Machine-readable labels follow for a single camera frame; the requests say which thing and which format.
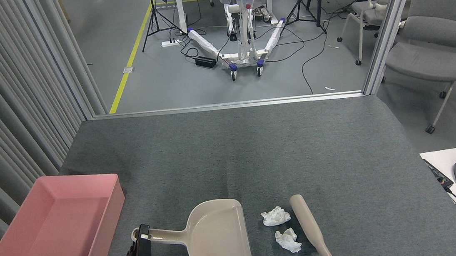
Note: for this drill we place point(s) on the black power adapter box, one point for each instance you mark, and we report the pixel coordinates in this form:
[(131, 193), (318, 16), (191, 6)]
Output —
[(205, 61)]

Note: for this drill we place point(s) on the white power strip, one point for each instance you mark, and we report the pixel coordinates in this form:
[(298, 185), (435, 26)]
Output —
[(170, 42)]

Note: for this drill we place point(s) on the small black device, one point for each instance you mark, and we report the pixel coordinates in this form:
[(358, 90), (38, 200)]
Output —
[(438, 174)]

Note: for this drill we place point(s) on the grey chair white frame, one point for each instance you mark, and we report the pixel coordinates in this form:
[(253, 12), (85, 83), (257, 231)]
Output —
[(363, 8)]

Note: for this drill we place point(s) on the white-legged desk dark cloth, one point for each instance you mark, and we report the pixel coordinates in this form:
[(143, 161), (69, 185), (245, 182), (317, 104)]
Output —
[(180, 11)]

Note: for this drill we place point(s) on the pink plastic bin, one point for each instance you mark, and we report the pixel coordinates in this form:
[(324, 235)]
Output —
[(54, 236)]

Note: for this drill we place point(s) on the metal floor outlet plate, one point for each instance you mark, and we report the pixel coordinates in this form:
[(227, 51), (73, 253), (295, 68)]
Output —
[(128, 70)]

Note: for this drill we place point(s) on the beige hand brush black bristles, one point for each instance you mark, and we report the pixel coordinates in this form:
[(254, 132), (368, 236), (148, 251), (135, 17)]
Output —
[(303, 217)]

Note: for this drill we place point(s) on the white floor scrap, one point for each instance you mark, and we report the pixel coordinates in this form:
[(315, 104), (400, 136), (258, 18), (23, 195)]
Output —
[(329, 89)]

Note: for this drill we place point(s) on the white stand on wheels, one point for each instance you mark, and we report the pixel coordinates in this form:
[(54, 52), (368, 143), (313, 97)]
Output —
[(242, 55)]

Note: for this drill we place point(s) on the silver table edge rail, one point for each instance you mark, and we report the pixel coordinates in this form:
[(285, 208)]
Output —
[(230, 105)]

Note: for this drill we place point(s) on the white tissue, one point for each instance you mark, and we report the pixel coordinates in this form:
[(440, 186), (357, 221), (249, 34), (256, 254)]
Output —
[(288, 240), (275, 216)]

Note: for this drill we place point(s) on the beige plastic dustpan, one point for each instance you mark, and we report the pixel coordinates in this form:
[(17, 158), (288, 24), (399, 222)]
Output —
[(218, 242)]

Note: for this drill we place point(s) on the grey padded chair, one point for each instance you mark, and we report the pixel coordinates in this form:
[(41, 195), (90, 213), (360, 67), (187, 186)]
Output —
[(426, 58)]

